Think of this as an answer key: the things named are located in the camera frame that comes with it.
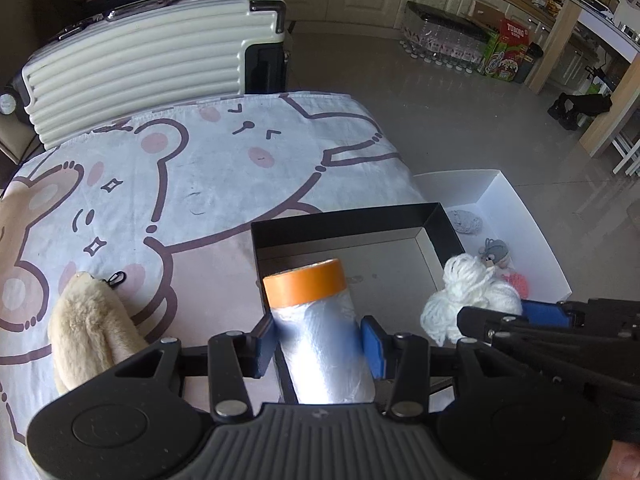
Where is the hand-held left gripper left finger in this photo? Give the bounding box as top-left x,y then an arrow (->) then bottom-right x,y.
102,315 -> 277,423

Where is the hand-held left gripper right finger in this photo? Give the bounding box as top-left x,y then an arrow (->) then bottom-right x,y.
360,316 -> 538,419

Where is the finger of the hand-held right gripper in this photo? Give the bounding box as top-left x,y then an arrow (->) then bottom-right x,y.
456,305 -> 640,391
520,297 -> 640,335

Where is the white yarn ball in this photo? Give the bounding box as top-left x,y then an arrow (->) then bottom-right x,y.
420,254 -> 523,346

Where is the black cardboard box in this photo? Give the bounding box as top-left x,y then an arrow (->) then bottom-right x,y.
250,202 -> 466,406

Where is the beige plush toy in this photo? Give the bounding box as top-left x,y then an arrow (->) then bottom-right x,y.
47,271 -> 151,396

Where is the person's right hand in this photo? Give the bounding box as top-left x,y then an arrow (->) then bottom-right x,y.
600,441 -> 640,480

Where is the pink yarn ball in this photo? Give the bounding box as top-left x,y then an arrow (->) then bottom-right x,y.
500,267 -> 531,297

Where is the grey mouse toy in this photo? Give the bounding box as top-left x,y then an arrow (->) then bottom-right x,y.
477,238 -> 511,267

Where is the white cardboard box lid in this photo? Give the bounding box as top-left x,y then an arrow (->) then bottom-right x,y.
412,169 -> 572,306

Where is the grey yarn ball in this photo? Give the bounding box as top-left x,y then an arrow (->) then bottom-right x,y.
447,208 -> 483,236

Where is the printed bear blanket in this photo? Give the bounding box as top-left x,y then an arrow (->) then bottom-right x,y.
0,91 -> 418,480

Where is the black equipment on floor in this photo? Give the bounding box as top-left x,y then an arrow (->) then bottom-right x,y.
547,91 -> 613,131

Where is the black waste bin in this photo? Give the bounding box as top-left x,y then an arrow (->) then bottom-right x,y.
515,42 -> 543,85

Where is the green drink carton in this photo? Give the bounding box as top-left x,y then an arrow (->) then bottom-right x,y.
481,30 -> 531,82

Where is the wooden counter partition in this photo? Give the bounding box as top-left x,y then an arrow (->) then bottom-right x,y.
525,0 -> 591,95

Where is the red drink carton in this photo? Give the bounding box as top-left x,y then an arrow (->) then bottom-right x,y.
500,17 -> 531,48

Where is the pack of water bottles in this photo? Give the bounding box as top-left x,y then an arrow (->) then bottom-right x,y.
400,1 -> 493,73

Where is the cream ribbed suitcase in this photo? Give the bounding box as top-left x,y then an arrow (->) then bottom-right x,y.
0,0 -> 288,151

